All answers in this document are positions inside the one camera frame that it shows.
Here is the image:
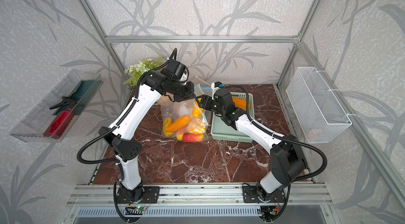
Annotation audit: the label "large orange mango basket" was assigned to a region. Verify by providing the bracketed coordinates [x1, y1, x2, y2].
[233, 97, 251, 111]

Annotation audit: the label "orange yellow mango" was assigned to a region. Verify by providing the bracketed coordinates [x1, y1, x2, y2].
[187, 126, 206, 134]

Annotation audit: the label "red yellow mango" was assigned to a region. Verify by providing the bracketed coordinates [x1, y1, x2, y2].
[182, 133, 204, 142]

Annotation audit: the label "clear zip-top bag pink zipper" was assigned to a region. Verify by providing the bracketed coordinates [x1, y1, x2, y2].
[192, 75, 211, 90]

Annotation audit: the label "clear zip-top bag blue zipper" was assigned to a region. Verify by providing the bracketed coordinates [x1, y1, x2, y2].
[175, 98, 209, 142]

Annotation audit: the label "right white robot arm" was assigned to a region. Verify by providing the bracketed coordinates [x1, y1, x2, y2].
[196, 82, 328, 203]

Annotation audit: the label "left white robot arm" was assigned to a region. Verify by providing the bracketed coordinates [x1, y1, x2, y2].
[77, 49, 196, 202]

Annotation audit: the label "green plastic basket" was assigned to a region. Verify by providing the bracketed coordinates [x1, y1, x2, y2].
[211, 92, 255, 143]

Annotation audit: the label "potted white flower plant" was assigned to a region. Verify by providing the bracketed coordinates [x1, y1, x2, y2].
[123, 58, 163, 89]

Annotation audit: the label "green book in tray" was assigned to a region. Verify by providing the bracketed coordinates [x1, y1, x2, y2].
[53, 80, 102, 116]

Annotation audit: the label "red black pruning shears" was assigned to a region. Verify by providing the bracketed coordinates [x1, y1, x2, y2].
[43, 97, 77, 140]

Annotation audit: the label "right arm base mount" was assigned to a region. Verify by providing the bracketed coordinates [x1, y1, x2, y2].
[242, 183, 286, 204]

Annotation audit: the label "white wire mesh basket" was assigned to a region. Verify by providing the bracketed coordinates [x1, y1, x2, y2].
[286, 67, 352, 144]

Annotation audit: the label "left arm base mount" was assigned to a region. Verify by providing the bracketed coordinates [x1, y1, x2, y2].
[117, 184, 160, 204]

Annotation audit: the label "clear wall-mounted tray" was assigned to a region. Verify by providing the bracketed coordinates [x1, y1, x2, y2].
[9, 70, 103, 143]

